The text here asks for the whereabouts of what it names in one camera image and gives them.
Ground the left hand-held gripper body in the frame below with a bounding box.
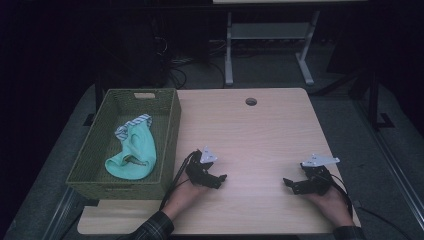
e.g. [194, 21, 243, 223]
[184, 145, 219, 188]

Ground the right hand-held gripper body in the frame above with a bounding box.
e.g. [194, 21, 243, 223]
[299, 153, 341, 196]

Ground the mint green shirt striped collar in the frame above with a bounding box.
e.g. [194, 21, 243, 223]
[104, 113, 158, 181]

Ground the green woven basket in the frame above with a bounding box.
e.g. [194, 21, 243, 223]
[65, 87, 182, 201]

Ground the person's right hand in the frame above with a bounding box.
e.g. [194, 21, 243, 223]
[304, 186, 355, 228]

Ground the person's left hand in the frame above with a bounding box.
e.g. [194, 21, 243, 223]
[161, 178, 208, 221]

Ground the black metal stand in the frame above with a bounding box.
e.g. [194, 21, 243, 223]
[364, 68, 396, 132]

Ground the white metal stand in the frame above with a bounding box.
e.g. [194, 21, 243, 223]
[223, 9, 321, 87]

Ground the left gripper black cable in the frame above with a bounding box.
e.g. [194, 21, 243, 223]
[158, 150, 198, 212]

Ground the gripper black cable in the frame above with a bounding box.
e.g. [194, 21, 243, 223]
[158, 150, 198, 212]
[328, 172, 354, 218]

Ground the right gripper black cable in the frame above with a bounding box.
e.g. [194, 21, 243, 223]
[328, 172, 354, 218]

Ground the aluminium floor rail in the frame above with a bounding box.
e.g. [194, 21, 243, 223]
[42, 186, 83, 240]
[352, 98, 424, 232]

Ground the thin black floor cable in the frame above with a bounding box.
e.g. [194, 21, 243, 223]
[358, 205, 415, 240]

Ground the bundle of floor cables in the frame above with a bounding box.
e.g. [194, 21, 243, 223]
[164, 54, 228, 90]

